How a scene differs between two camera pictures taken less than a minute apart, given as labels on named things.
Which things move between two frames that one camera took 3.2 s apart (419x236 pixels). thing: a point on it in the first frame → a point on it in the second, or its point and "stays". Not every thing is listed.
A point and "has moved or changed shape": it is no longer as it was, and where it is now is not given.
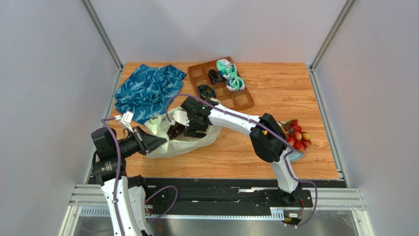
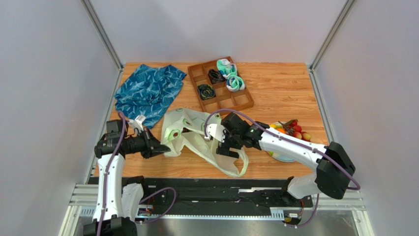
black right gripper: [190, 126] → [227, 141]
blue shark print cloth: [147, 91] stays
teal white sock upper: [226, 69] stays
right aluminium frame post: [313, 66] stays
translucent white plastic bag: [159, 124] has moved or changed shape
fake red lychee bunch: [301, 141] stays
